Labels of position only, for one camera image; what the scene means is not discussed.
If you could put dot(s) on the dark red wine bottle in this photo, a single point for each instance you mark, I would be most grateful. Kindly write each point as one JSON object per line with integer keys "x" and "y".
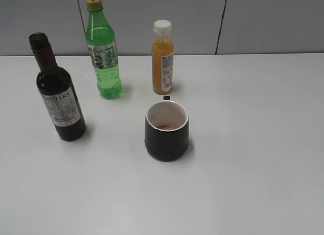
{"x": 56, "y": 88}

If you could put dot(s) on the black mug white interior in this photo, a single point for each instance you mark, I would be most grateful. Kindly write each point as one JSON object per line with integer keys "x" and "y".
{"x": 166, "y": 134}

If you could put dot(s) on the green plastic soda bottle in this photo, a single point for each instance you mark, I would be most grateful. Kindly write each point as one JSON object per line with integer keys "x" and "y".
{"x": 101, "y": 44}

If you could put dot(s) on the orange juice bottle white cap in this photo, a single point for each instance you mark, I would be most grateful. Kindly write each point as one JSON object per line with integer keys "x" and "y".
{"x": 162, "y": 57}

